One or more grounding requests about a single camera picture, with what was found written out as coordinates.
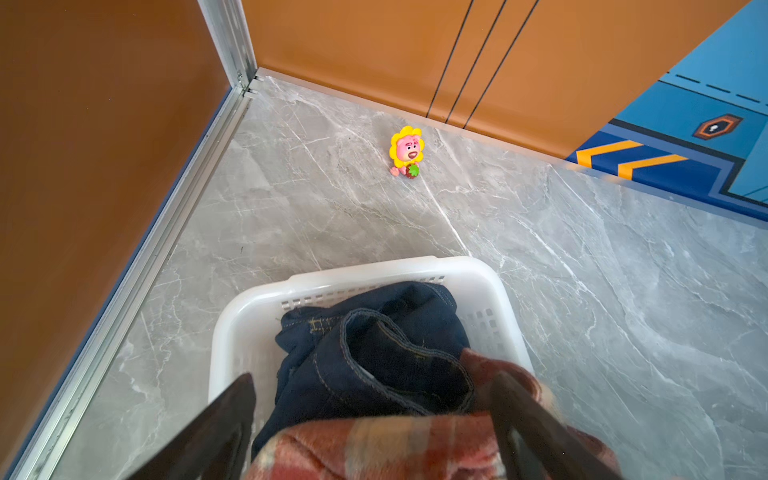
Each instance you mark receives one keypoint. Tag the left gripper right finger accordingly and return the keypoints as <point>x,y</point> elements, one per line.
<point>532,443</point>

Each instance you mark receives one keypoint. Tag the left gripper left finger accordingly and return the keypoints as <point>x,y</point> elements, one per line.
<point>214,445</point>

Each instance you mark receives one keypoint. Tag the red plaid skirt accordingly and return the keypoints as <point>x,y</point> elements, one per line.
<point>448,446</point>

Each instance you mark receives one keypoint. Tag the white plastic laundry basket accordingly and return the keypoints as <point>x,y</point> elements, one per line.
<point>244,336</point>

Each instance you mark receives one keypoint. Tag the dark blue denim skirt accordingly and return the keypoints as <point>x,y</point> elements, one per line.
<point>394,350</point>

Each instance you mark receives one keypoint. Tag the yellow flower pink bear toy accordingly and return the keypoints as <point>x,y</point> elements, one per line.
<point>407,151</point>

